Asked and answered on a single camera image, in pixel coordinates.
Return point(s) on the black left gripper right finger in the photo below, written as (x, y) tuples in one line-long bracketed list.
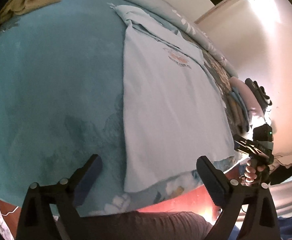
[(260, 221)]

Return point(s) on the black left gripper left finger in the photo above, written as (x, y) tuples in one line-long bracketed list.
[(36, 219)]

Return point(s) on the white printed t-shirt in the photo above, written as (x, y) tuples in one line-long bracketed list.
[(173, 111)]

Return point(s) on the folded clothes stack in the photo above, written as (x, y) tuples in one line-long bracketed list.
[(253, 98)]

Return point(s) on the person's right hand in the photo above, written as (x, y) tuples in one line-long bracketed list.
[(253, 173)]

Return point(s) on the person's dark trousers leg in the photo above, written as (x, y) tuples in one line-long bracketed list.
[(147, 225)]

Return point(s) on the teal floral bed sheet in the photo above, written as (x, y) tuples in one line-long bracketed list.
[(61, 101)]

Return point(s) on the blue floral duvet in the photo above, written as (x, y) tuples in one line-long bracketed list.
[(167, 12)]

